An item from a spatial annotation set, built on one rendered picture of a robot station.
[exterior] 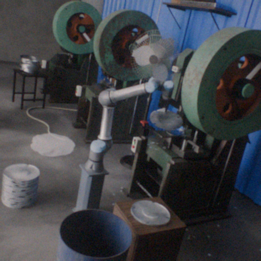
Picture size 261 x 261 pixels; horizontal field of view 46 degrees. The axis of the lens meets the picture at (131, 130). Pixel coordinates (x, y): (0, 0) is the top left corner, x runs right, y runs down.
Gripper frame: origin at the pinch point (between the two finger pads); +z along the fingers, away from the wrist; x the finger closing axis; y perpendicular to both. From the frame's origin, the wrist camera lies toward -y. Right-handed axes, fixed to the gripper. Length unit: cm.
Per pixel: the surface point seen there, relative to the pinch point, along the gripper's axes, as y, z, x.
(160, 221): -15, 8, 87
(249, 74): -52, -42, -20
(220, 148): -54, 28, 5
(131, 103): 49, 132, -93
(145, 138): 13.0, 39.3, 7.3
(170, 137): -9.0, 18.3, 12.0
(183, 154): -23.0, 18.7, 25.0
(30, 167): 103, 42, 63
